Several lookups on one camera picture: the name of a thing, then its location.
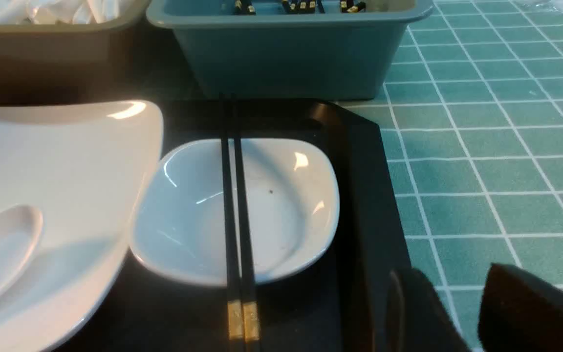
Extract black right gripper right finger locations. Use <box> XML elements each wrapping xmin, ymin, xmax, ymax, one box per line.
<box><xmin>477</xmin><ymin>263</ymin><xmax>563</xmax><ymax>352</ymax></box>

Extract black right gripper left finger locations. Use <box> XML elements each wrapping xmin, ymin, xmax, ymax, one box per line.
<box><xmin>385</xmin><ymin>268</ymin><xmax>470</xmax><ymax>352</ymax></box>

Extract small white square dish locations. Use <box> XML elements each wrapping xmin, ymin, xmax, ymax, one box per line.
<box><xmin>130</xmin><ymin>138</ymin><xmax>340</xmax><ymax>287</ymax></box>

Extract large white square plate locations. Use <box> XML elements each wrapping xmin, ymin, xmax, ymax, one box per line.
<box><xmin>0</xmin><ymin>100</ymin><xmax>164</xmax><ymax>352</ymax></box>

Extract green checked tablecloth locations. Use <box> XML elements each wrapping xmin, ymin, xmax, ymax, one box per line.
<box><xmin>342</xmin><ymin>0</ymin><xmax>563</xmax><ymax>352</ymax></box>

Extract blue-grey plastic bin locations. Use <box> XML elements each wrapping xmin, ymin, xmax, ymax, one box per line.
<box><xmin>147</xmin><ymin>0</ymin><xmax>434</xmax><ymax>100</ymax></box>

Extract black chopsticks in bin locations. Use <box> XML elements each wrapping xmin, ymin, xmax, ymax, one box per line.
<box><xmin>233</xmin><ymin>0</ymin><xmax>367</xmax><ymax>16</ymax></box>

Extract brown plastic bin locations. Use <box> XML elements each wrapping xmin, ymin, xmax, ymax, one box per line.
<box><xmin>0</xmin><ymin>0</ymin><xmax>150</xmax><ymax>105</ymax></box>

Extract pile of white spoons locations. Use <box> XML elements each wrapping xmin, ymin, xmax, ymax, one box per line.
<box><xmin>0</xmin><ymin>0</ymin><xmax>133</xmax><ymax>25</ymax></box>

